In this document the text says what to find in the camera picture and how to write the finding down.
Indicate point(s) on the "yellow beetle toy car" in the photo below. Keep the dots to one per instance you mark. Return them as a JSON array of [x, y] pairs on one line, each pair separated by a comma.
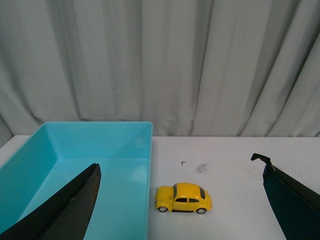
[[183, 197]]

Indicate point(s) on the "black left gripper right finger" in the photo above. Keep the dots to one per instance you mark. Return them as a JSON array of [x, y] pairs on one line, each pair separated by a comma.
[[295, 206]]

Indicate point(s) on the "white pleated curtain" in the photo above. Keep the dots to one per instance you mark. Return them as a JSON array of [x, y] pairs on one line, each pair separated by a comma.
[[216, 68]]

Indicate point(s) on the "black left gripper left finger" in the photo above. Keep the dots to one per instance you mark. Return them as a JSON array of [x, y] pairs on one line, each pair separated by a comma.
[[65, 215]]

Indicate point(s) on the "turquoise plastic storage bin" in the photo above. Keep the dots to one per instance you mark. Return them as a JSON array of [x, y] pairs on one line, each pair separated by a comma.
[[59, 151]]

